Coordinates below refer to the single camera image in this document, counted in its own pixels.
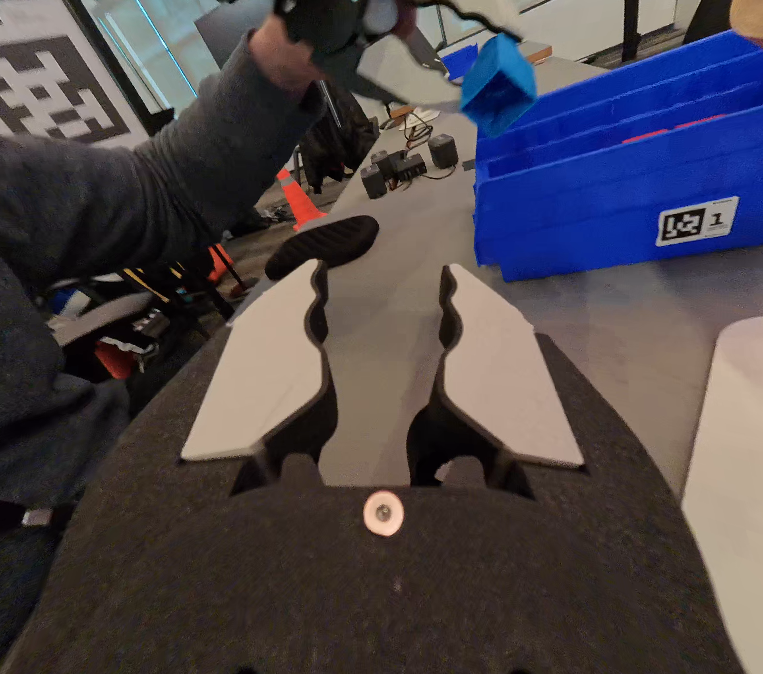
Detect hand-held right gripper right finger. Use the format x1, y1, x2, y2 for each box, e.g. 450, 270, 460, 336
407, 264, 585, 487

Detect dark jacket on chair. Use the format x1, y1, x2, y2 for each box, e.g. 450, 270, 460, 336
301, 81, 379, 192

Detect blue plastic bin with tag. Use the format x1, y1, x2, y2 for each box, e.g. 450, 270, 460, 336
473, 29, 763, 283

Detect person's left hand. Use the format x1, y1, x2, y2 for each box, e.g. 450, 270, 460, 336
247, 15, 325, 97

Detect black charger hub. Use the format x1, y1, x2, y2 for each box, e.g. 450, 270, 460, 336
372, 149, 428, 182

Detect grey desk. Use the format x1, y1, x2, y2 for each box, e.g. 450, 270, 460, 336
0, 54, 763, 674

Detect person's left forearm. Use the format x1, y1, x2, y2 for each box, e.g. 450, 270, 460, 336
0, 31, 325, 299

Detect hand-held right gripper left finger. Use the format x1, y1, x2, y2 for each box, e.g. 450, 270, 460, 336
180, 260, 337, 487

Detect orange traffic cone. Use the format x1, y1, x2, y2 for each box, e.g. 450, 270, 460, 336
205, 242, 236, 284
276, 168, 327, 231

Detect wooden book stand white base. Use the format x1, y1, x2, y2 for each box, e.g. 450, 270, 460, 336
681, 0, 763, 674

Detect pile of toy blocks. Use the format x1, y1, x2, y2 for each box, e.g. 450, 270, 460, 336
620, 114, 728, 145

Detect black chair armrest pad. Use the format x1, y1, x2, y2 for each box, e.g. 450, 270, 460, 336
264, 215, 380, 282

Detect small blue bin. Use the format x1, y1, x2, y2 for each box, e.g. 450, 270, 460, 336
441, 44, 479, 82

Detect white sign on easel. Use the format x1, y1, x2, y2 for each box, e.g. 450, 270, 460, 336
0, 0, 176, 151

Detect large black monitor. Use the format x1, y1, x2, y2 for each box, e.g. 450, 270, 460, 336
194, 0, 275, 68

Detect person's torso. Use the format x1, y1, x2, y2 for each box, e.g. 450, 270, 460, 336
0, 257, 132, 645

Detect blue toy block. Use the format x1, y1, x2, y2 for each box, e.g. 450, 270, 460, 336
460, 33, 538, 139

